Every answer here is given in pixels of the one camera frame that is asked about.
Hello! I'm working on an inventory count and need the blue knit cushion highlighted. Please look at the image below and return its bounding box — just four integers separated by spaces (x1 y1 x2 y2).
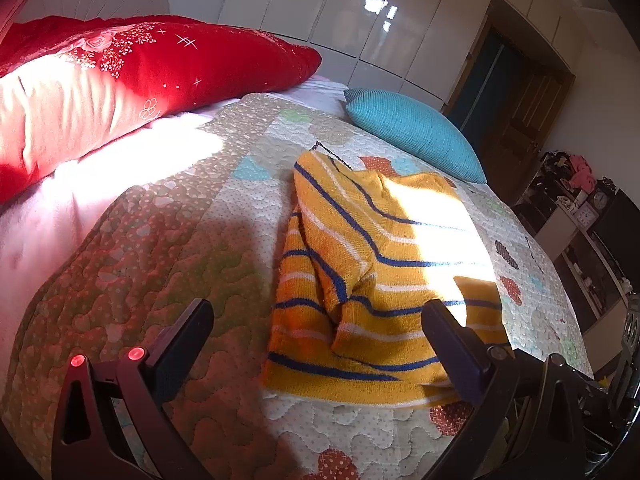
343 88 488 184

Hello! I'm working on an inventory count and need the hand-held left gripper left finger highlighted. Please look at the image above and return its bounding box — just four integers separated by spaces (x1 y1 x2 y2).
50 298 216 480

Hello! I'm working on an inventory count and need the pink cloth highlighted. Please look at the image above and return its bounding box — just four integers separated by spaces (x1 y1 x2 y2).
569 155 598 193

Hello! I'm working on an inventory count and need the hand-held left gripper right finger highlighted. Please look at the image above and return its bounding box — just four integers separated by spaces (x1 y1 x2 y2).
421 299 593 480

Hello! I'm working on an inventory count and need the dark shelf cabinet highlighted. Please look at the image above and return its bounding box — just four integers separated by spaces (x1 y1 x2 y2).
514 150 640 356

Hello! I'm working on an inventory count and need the white glossy wardrobe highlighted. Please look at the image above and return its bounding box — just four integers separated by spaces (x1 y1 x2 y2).
219 0 497 107

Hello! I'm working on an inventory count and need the dark wooden door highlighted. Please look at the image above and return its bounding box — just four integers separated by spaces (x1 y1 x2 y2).
444 9 576 166

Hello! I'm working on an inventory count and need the red floral pillow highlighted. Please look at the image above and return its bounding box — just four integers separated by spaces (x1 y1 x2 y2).
0 15 323 206

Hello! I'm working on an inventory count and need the patchwork dotted quilt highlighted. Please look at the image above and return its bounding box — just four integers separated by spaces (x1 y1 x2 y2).
0 92 596 480

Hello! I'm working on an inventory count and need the yellow striped knit sweater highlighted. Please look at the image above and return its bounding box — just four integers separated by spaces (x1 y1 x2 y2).
262 150 512 408

